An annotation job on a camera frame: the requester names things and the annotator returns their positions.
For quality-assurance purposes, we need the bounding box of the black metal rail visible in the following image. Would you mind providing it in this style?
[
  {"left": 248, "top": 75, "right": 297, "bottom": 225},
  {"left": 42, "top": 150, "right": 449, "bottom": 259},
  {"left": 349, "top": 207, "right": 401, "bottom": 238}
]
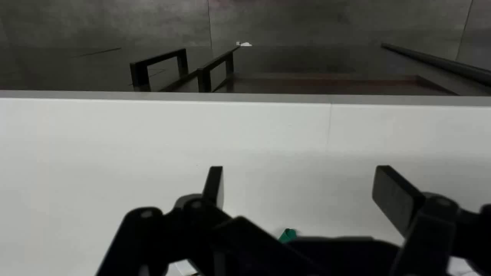
[{"left": 381, "top": 41, "right": 491, "bottom": 87}]

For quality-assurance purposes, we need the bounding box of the green marker pen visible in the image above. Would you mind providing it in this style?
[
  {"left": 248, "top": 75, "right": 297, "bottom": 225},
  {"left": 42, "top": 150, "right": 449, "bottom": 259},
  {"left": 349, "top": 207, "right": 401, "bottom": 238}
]
[{"left": 277, "top": 227, "right": 298, "bottom": 244}]

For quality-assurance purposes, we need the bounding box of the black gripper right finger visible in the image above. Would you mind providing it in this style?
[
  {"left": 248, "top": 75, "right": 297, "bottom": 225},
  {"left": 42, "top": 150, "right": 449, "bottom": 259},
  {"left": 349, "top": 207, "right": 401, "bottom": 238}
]
[{"left": 372, "top": 164, "right": 491, "bottom": 276}]

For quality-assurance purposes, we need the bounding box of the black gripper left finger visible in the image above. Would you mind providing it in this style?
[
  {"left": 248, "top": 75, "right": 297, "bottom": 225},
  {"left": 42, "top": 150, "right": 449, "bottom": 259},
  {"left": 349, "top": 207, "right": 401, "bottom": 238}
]
[{"left": 97, "top": 166, "right": 320, "bottom": 276}]

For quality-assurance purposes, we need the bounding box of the black metal chair frame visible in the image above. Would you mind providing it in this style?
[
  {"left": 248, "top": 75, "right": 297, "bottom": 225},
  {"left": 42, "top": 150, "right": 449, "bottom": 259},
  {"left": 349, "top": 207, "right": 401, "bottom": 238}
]
[
  {"left": 130, "top": 48, "right": 191, "bottom": 94},
  {"left": 197, "top": 46, "right": 243, "bottom": 94}
]

